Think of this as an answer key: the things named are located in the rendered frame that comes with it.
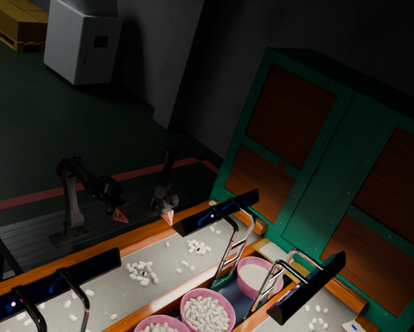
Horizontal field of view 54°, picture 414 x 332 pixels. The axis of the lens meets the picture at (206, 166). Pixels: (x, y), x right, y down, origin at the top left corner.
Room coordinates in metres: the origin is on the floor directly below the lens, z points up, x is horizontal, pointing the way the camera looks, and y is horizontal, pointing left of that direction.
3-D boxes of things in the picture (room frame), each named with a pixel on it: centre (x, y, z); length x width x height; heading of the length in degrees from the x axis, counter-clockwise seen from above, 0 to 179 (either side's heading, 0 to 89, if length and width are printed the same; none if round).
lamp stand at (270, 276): (1.48, -0.55, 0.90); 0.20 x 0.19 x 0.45; 147
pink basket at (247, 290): (1.74, -0.47, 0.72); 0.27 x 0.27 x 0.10
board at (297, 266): (1.92, -0.59, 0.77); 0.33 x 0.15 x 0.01; 57
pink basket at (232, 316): (1.37, -0.23, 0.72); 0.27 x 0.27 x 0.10
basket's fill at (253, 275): (1.74, -0.47, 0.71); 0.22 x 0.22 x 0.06
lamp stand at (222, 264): (1.70, -0.21, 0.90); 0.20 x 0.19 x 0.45; 147
